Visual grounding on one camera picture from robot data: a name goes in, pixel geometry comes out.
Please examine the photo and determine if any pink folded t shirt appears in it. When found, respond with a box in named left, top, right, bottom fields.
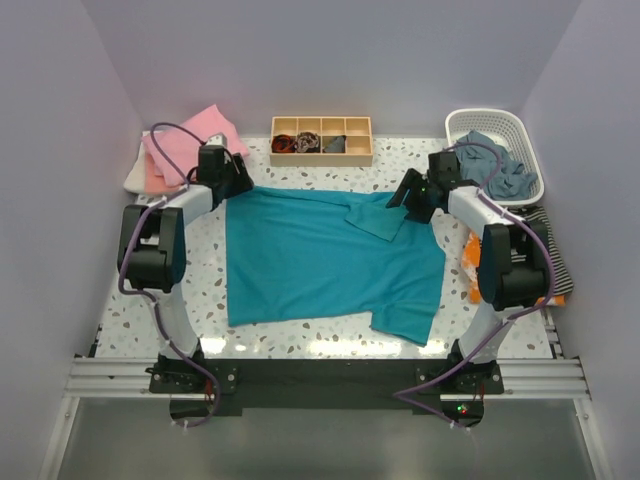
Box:
left=142, top=105, right=249, bottom=187

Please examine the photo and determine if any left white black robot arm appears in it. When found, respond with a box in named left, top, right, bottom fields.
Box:
left=117, top=144, right=254, bottom=401

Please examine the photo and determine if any teal t shirt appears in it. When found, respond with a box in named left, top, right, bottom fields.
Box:
left=225, top=187, right=446, bottom=346

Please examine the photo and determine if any orange white tie-dye shirt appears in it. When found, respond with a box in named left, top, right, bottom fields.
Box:
left=460, top=232, right=570, bottom=307

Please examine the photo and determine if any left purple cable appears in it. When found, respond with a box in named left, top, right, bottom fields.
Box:
left=117, top=122, right=221, bottom=429

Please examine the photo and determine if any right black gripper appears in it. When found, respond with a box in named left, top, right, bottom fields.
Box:
left=386, top=169, right=437, bottom=225

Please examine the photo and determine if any purple cable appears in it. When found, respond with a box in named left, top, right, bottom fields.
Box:
left=117, top=122, right=221, bottom=429
left=394, top=141, right=557, bottom=429

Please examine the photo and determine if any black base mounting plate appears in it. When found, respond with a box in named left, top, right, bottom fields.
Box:
left=146, top=357, right=505, bottom=420

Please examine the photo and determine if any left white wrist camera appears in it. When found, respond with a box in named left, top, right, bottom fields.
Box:
left=206, top=133, right=227, bottom=148

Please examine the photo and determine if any black white striped shirt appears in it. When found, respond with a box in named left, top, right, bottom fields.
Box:
left=509, top=205, right=574, bottom=297

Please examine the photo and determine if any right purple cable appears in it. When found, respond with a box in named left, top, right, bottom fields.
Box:
left=394, top=141, right=557, bottom=429

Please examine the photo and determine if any dark grey folded cloth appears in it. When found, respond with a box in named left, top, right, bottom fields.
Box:
left=322, top=135, right=346, bottom=154

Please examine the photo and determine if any grey blue t shirt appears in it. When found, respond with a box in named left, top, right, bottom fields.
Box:
left=455, top=130, right=537, bottom=201

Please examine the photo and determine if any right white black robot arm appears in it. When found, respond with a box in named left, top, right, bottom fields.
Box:
left=387, top=147, right=555, bottom=401

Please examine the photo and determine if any aluminium extrusion rail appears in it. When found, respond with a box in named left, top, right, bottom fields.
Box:
left=64, top=357, right=591, bottom=400

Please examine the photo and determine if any white plastic laundry basket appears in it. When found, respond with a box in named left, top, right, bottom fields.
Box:
left=444, top=108, right=544, bottom=207

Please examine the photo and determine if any white folded t shirt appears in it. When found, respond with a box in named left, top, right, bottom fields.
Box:
left=123, top=145, right=147, bottom=195

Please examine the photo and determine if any wooden compartment organizer box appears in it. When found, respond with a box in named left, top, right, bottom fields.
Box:
left=270, top=116, right=373, bottom=168

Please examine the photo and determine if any salmon folded t shirt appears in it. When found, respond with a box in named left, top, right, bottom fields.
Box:
left=143, top=158, right=184, bottom=196

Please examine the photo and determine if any brown patterned scrunchie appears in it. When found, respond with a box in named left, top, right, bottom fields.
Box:
left=295, top=131, right=321, bottom=154

